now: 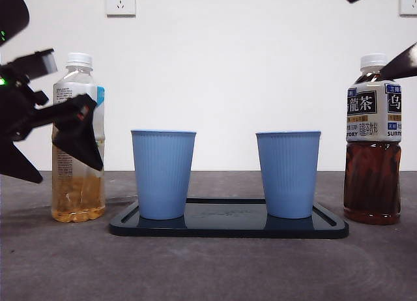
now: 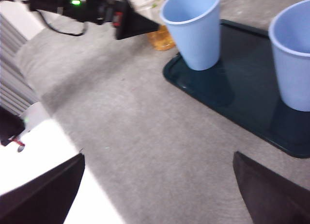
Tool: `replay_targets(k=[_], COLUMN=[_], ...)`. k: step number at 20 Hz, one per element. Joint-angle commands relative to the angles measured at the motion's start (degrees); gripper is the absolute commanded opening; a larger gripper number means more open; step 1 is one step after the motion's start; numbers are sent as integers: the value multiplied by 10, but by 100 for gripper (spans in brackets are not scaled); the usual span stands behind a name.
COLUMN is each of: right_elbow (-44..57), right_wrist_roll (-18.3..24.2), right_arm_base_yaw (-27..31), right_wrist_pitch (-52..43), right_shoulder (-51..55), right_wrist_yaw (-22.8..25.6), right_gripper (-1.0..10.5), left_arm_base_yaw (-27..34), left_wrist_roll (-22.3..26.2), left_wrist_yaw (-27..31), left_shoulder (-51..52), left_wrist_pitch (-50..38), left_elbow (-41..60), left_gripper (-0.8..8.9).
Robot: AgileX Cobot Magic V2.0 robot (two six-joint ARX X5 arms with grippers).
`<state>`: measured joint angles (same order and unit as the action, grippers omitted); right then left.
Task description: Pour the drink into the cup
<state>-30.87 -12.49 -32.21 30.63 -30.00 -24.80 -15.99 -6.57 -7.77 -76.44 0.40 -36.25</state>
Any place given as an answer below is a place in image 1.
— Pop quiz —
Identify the clear bottle with yellow tea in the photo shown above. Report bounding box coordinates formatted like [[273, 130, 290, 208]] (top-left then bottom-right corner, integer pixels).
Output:
[[51, 51, 107, 223]]

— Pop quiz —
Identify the dark oolong tea bottle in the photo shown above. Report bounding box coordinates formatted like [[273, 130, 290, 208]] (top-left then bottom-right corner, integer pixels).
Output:
[[343, 52, 402, 225]]

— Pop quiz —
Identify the blue ribbed cup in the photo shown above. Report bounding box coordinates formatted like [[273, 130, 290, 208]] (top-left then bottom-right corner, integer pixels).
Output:
[[255, 130, 322, 220], [130, 128, 197, 221]]

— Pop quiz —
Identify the dark blue tray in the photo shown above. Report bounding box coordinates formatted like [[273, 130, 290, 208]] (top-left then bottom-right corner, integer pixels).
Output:
[[108, 197, 349, 239]]

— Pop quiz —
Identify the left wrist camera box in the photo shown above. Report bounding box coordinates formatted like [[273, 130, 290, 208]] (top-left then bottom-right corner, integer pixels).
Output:
[[12, 48, 58, 83]]

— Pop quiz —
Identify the white wall socket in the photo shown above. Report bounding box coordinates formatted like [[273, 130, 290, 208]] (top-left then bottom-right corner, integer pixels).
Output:
[[399, 0, 417, 17], [105, 0, 137, 18]]

